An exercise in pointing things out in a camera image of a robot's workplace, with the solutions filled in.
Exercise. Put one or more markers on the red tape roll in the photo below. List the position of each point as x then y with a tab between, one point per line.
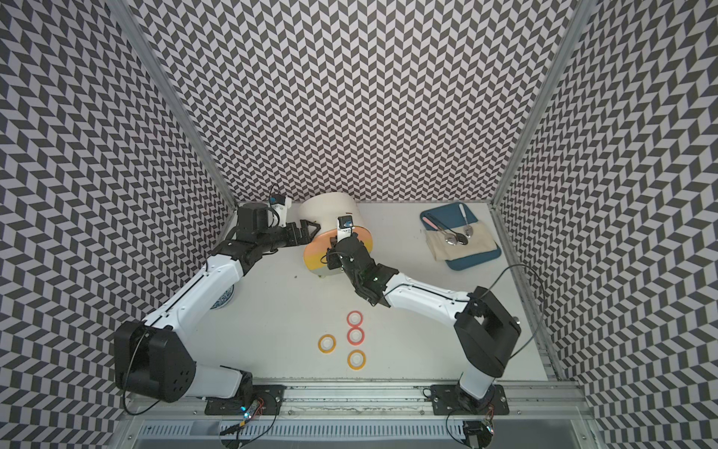
355	319
356	336

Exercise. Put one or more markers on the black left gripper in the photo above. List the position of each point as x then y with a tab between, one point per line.
294	229

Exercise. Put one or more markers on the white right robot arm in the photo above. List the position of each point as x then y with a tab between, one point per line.
486	331

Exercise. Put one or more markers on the pink handled spoon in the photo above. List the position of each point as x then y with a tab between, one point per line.
431	223

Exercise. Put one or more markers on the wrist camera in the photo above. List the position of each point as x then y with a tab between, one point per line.
344	227
280	205

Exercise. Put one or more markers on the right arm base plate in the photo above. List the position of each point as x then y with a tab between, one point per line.
448	399

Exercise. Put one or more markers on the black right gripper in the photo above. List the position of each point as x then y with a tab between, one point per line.
333	253

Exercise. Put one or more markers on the red tape roll lower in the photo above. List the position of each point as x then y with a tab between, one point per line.
356	336

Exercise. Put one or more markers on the white round drawer cabinet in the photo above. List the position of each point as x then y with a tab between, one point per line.
326	208

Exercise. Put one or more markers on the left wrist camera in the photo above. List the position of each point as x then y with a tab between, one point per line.
280	205

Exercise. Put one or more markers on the teal tray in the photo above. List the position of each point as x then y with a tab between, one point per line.
451	216

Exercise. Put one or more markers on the red tape roll upper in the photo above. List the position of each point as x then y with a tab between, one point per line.
355	319

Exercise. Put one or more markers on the yellow drawer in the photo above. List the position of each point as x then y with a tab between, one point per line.
323	270

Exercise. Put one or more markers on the beige folded cloth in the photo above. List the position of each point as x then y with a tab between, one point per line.
445	246

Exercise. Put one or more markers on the orange top drawer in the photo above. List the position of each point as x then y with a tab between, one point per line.
319	246

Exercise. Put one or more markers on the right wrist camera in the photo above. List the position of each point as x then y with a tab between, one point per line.
344	227

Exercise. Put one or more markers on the yellow tape roll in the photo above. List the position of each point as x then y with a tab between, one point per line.
327	344
356	360

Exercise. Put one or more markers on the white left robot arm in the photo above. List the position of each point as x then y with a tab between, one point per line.
150	355

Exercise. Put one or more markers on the black handled spoon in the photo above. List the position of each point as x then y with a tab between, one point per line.
461	238

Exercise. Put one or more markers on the white handled spoon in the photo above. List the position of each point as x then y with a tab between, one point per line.
468	229

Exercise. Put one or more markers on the aluminium front rail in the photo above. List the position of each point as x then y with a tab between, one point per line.
377	401

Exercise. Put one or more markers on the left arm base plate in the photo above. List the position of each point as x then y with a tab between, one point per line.
262	399

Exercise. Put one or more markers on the blue patterned bowl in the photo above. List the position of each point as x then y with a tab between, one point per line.
224	299

